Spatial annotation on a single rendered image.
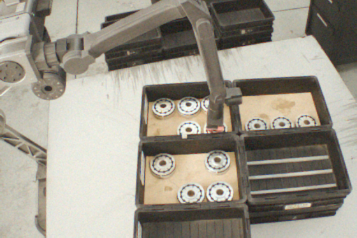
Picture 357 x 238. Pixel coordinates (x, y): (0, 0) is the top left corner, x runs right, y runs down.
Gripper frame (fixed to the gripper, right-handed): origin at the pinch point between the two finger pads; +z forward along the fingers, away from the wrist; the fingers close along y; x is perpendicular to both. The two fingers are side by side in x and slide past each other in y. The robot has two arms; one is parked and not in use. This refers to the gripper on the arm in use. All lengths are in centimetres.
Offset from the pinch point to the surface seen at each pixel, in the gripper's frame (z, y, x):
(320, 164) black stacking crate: 2.4, -15.3, -44.4
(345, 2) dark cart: 8, 116, -89
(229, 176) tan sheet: 3.9, -20.8, -6.4
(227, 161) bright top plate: 0.9, -15.5, -5.4
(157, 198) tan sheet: 5.1, -31.5, 21.1
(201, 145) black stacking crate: -1.2, -10.0, 4.9
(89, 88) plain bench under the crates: 20, 39, 68
